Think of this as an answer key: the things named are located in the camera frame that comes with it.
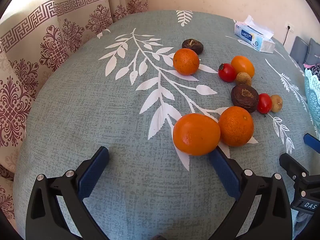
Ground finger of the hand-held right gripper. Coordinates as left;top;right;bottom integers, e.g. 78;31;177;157
303;133;320;154
279;152;310;181

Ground blue white tissue pack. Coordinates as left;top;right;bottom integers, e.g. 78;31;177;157
234;15;276;54

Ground beige patterned curtain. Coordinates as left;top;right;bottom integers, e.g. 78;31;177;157
0;0;149;230

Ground smooth yellow-orange citrus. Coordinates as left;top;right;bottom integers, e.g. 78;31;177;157
231;55;255;78

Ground grey-green leaf print tablecloth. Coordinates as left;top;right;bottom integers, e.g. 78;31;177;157
12;10;320;240

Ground grey sofa cushion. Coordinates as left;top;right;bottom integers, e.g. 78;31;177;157
290;36;309;63
304;38;320;65

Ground tan longan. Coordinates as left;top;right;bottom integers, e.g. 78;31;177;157
270;94;283;113
235;72;252;86

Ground dark water chestnut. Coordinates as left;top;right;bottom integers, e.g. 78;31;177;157
231;84;259;113
182;38;204;55

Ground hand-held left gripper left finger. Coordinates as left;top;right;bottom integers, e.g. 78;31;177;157
25;146;110;240

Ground black patterned cloth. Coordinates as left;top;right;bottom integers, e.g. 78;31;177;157
304;64;320;77

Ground large orange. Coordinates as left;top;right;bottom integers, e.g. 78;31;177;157
173;113;221;156

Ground red tomato with calyx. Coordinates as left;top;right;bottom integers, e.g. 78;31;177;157
218;63;237;83

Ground red cherry tomato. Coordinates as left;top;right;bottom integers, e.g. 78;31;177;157
257;93;272;114

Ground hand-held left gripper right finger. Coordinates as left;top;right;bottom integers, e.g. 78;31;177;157
209;147;293;240

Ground light blue lace basket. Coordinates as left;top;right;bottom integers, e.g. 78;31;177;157
304;68;320;126

